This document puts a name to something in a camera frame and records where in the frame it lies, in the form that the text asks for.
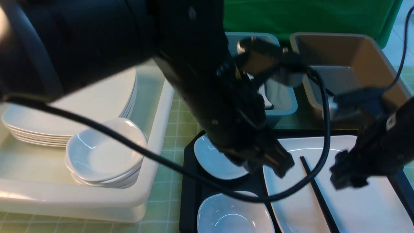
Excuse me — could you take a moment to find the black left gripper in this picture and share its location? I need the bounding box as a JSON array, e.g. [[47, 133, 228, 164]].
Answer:
[[210, 123, 295, 178]]

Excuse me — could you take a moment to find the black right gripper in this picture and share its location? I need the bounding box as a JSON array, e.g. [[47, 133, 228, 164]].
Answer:
[[330, 131, 402, 190]]

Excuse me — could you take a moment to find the small white bowl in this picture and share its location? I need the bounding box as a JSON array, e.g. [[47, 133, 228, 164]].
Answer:
[[196, 194, 275, 233], [193, 135, 247, 180]]

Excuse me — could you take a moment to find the large white square plate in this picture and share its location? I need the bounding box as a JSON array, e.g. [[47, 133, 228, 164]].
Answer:
[[263, 135, 413, 233]]

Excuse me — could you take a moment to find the black chopstick pair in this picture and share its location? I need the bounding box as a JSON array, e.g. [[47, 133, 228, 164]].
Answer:
[[300, 156, 340, 233]]

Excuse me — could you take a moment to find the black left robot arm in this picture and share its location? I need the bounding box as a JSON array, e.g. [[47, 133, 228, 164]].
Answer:
[[1, 0, 294, 178]]

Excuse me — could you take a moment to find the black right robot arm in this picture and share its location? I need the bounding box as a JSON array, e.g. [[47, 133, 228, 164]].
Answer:
[[330, 98, 414, 190]]

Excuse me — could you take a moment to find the teal plastic bin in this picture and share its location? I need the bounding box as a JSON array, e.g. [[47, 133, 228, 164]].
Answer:
[[226, 31, 299, 129]]

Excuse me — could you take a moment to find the brown plastic bin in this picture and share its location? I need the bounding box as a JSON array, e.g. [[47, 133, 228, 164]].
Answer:
[[289, 32, 411, 129]]

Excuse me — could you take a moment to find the green checkered tablecloth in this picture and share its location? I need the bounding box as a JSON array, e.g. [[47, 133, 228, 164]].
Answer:
[[0, 65, 414, 233]]

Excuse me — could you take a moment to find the green backdrop cloth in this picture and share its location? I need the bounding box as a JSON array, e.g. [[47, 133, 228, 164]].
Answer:
[[223, 0, 402, 48]]

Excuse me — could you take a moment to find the stack of white plates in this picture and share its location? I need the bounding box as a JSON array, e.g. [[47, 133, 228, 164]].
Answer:
[[2, 66, 138, 148]]

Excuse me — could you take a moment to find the stack of white bowls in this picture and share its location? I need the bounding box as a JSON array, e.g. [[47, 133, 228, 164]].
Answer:
[[65, 128, 143, 189]]

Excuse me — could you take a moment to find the large white plastic tub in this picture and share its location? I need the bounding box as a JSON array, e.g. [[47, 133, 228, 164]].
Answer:
[[0, 60, 174, 223]]

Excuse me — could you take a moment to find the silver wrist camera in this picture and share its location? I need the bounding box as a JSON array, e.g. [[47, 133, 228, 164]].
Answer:
[[328, 87, 389, 121]]

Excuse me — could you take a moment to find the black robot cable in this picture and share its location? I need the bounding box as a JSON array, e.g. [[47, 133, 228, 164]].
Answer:
[[0, 68, 332, 204]]

